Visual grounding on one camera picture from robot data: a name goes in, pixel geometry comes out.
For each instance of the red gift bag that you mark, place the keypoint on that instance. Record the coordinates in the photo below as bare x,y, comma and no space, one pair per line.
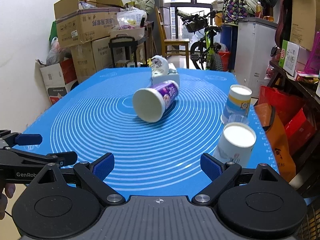
298,119

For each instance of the green black bicycle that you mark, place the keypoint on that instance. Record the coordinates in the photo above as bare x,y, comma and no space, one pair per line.
204,53

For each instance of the blue silicone baking mat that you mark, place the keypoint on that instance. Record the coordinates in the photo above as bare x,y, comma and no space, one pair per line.
150,159

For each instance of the large open cardboard box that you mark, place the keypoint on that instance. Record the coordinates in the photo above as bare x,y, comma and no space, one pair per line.
82,21

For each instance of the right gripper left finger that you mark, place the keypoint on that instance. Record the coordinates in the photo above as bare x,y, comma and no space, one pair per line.
90,177

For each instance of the tall brown cardboard box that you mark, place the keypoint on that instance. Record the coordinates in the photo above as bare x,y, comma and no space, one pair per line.
305,22

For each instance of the person's left hand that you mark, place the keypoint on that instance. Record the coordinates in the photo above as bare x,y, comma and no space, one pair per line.
7,190

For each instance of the white paper cup near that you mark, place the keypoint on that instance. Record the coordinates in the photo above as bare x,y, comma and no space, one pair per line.
235,144

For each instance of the black utility cart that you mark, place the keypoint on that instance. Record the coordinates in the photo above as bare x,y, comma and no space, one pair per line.
130,45

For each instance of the wooden chair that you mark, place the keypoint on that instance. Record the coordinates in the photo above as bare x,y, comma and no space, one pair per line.
174,42

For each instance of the orange shopping bag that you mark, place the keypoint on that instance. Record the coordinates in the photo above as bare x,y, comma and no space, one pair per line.
275,133

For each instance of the green white product box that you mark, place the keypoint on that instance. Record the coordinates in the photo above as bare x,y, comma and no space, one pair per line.
289,56

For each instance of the blue yellow paper cup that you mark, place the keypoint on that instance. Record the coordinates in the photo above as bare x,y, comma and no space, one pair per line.
238,102

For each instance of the white chest freezer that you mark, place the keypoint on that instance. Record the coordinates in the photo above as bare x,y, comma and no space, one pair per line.
253,52

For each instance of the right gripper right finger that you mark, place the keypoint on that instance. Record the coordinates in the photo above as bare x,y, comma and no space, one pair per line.
222,175

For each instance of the white tissue box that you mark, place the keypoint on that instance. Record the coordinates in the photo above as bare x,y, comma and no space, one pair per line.
162,70

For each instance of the dark wooden side shelf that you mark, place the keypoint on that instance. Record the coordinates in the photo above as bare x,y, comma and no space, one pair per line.
306,181

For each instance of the stacked brown cardboard box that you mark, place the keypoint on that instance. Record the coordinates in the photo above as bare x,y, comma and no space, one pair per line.
91,57

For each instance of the red white cardboard box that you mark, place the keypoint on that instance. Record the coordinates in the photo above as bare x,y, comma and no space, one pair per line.
59,79

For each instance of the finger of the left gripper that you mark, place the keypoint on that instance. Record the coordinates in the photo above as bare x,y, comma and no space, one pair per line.
20,139
11,157

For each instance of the clear plastic cup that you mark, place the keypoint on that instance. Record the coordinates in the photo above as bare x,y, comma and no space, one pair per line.
238,118

